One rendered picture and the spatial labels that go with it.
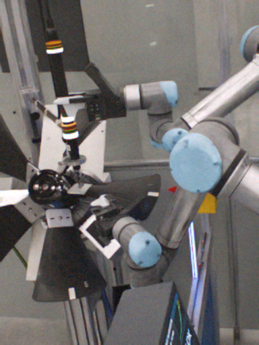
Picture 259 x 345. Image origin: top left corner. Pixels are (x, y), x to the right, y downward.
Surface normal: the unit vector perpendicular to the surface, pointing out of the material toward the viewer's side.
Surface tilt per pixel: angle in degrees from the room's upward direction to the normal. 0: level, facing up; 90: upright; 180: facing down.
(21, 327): 0
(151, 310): 15
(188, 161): 86
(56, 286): 51
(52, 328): 0
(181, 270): 90
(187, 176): 86
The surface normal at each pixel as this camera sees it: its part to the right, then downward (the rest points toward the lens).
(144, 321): -0.37, -0.88
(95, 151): -0.25, -0.28
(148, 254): 0.40, 0.31
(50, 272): 0.31, -0.34
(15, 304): -0.22, 0.40
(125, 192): -0.03, -0.85
